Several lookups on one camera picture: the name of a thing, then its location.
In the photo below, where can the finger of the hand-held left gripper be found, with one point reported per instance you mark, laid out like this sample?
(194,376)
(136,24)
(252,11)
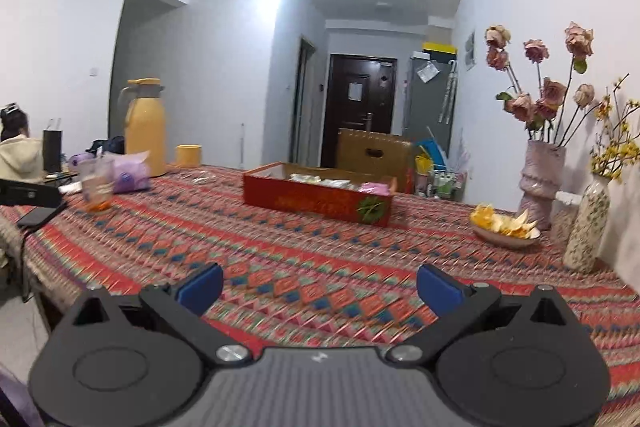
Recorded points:
(25,194)

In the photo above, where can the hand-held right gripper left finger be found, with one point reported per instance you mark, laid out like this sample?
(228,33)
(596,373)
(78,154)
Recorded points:
(202,288)

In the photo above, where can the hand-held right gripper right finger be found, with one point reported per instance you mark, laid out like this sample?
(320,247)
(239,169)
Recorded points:
(435,290)

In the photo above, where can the red cardboard box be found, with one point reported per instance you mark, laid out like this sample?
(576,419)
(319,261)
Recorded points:
(310,199)

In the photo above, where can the bunch of snack packets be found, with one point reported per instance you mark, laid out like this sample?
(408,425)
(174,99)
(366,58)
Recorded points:
(340,183)

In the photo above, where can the black smartphone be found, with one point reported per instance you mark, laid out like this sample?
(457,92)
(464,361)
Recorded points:
(40,216)

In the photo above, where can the black paper bag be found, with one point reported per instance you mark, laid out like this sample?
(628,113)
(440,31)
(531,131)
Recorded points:
(52,149)

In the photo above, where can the purple rolled mat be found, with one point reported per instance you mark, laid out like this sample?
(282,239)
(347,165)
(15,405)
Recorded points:
(77,162)

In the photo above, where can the clear plastic cup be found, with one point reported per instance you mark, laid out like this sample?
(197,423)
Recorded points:
(97,187)

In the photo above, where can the orange peels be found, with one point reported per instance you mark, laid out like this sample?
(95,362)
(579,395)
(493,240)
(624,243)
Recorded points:
(500,222)

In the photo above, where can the dark backpack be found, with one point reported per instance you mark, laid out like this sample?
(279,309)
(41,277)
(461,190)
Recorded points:
(107,146)

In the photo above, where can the purple tissue pack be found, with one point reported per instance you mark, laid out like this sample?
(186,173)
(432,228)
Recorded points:
(131,174)

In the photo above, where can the rack of small bottles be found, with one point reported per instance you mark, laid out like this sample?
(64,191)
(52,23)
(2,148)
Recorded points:
(442,182)

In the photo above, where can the red patterned tablecloth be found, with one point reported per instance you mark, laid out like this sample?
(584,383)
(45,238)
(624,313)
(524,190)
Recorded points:
(320,252)

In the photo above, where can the small yellow cup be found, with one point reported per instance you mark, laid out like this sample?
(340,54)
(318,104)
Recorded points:
(189,155)

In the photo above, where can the yellow thermos jug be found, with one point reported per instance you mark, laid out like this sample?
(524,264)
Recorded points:
(145,132)

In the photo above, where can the blue plastic item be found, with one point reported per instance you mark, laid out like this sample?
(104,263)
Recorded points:
(432,149)

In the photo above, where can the clear glass jar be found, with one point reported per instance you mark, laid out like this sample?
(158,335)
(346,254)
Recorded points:
(565,214)

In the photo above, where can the pink ceramic vase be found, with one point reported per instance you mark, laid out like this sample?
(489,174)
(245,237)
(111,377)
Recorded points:
(540,182)

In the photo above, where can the grey refrigerator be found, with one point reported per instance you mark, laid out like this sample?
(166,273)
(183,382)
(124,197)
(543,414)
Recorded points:
(430,107)

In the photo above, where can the dark brown entrance door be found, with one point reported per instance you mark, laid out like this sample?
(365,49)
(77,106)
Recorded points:
(357,117)

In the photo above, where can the white folded umbrella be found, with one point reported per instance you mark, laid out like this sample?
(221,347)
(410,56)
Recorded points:
(448,92)

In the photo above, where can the grey interior door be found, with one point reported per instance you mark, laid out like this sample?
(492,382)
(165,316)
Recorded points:
(302,102)

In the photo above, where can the white paper notice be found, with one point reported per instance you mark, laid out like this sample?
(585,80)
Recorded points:
(356,92)

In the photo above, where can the clear plastic bag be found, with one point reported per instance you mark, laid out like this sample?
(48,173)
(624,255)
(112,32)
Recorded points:
(427,71)

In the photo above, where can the dried pink roses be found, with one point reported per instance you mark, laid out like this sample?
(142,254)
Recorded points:
(545,99)

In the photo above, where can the yellow flower branches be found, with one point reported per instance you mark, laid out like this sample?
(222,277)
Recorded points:
(612,149)

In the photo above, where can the yellow box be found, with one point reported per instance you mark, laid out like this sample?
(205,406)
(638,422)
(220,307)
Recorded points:
(440,47)

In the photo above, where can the wall picture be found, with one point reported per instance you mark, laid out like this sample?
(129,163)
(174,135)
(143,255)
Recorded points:
(470,49)

